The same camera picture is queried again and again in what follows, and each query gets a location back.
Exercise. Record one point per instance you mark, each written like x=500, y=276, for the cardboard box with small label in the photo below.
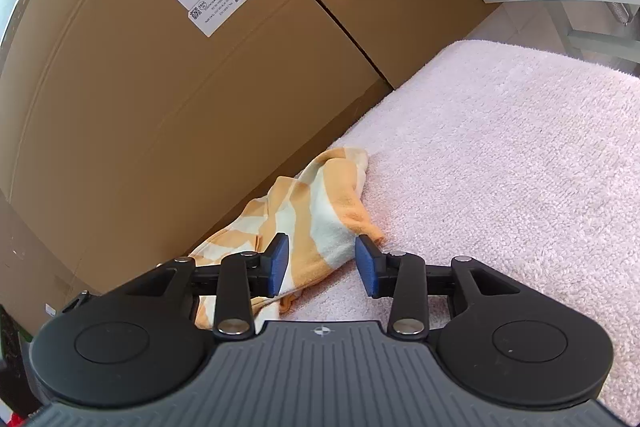
x=30, y=257

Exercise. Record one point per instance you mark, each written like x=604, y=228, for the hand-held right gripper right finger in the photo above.
x=367, y=267

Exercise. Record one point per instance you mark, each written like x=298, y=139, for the plain cardboard box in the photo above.
x=425, y=7

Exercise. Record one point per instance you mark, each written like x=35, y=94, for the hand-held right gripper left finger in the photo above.
x=280, y=262

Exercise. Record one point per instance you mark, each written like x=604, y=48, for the orange white striped sweater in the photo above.
x=325, y=217

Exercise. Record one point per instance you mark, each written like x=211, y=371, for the cardboard box with shipping label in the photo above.
x=150, y=82

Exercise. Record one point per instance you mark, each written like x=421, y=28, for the pink terry towel blanket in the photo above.
x=500, y=157

